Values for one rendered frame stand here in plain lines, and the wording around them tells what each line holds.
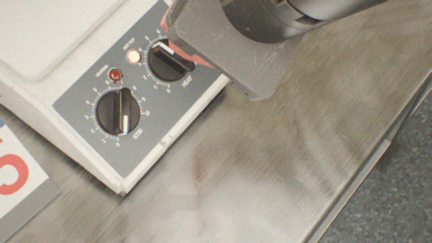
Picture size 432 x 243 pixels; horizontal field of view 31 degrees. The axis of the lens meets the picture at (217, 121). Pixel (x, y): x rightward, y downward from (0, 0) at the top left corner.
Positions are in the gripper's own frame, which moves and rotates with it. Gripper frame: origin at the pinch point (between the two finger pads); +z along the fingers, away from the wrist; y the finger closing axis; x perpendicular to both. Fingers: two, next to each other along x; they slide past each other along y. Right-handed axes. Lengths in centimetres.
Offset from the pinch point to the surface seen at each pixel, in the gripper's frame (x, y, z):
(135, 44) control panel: -1.5, 0.7, 7.1
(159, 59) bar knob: 0.5, 0.7, 6.7
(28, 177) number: -2.1, 12.2, 11.8
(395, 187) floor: 64, -29, 68
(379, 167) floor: 60, -31, 70
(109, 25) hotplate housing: -3.7, 0.7, 7.3
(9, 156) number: -4.1, 11.7, 11.4
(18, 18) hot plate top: -9.1, 3.9, 7.9
